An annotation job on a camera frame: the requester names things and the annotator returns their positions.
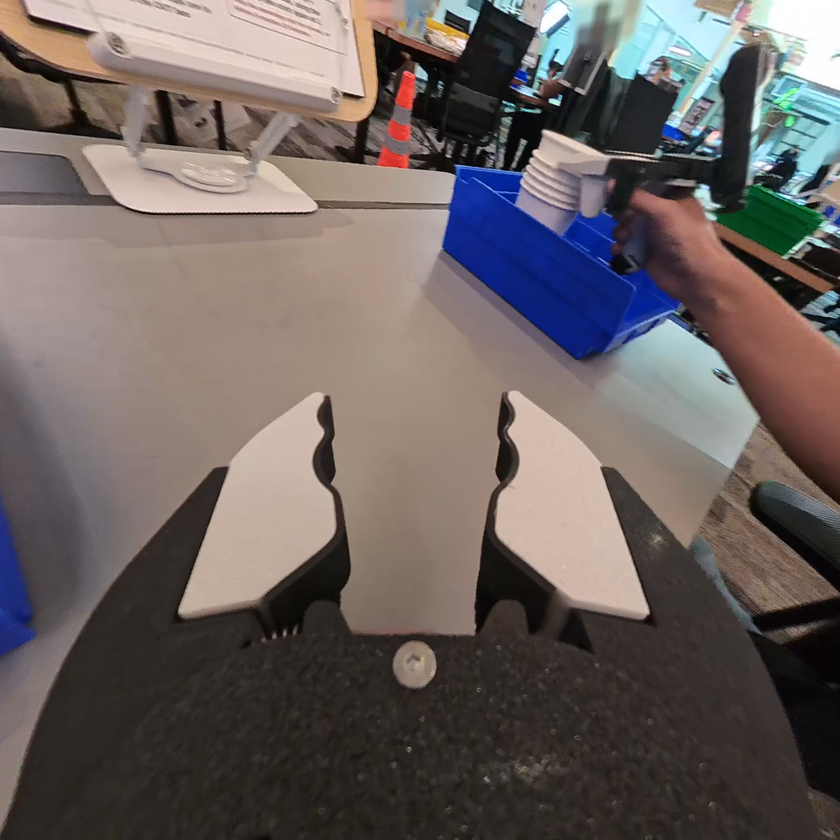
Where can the brown wooden table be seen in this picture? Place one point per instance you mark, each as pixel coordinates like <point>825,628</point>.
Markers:
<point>774,259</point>

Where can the white adjustable stand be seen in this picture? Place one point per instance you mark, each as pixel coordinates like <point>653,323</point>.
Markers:
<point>197,190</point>

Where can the printed instruction sheet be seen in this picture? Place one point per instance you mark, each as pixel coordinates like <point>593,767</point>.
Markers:
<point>197,26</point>

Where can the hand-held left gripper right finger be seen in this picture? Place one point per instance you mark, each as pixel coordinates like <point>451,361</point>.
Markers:
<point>564,531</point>

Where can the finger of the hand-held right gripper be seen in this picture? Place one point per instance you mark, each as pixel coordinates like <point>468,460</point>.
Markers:
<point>594,195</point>
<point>587,163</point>

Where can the person's right forearm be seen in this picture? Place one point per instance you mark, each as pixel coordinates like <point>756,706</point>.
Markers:
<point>781,380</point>

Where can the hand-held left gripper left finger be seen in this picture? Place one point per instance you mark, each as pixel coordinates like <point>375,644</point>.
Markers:
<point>269,525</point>

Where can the stack of white paper cups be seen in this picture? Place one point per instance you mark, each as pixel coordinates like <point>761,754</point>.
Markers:
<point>544,190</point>

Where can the blue plastic bin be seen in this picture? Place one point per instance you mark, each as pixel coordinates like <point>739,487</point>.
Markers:
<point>538,282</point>
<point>13,590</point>

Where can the brown wooden desk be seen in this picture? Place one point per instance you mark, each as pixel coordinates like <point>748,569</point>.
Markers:
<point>420,43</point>

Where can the round metal object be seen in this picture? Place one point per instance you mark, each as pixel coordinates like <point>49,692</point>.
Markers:
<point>723,375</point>

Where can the orange traffic cone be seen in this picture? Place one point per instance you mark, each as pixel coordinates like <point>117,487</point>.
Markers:
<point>397,131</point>

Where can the black office chair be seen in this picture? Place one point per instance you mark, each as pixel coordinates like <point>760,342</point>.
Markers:
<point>485,85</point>

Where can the person's right hand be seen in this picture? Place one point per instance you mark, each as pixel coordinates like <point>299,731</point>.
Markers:
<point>682,243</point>

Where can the black chair armrest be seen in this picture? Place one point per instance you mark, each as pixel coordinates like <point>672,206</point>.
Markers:
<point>800,525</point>

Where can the green box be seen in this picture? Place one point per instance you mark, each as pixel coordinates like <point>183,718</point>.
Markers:
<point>774,216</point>

